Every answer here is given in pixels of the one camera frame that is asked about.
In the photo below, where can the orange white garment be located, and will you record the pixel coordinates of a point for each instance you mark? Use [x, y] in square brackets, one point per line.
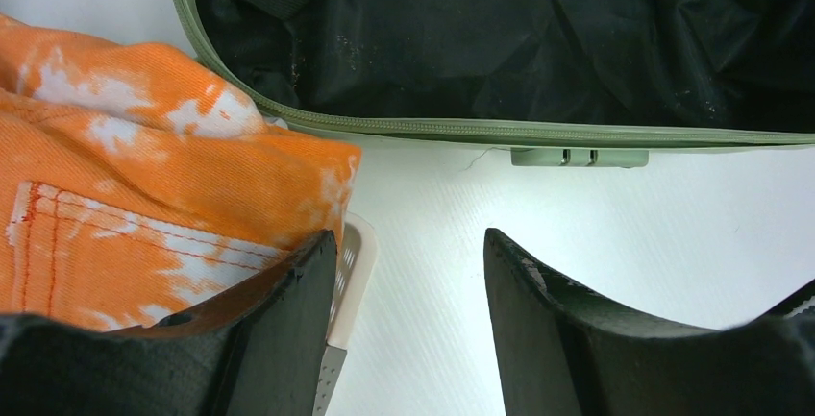
[136, 183]

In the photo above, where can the white plastic basket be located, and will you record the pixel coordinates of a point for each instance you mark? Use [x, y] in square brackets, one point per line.
[357, 258]

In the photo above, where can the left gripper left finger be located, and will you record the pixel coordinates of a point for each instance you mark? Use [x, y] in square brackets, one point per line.
[254, 349]

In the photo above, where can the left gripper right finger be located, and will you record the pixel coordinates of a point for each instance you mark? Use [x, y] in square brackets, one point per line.
[564, 349]

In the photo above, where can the green hard-shell suitcase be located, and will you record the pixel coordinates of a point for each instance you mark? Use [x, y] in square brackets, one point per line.
[579, 83]

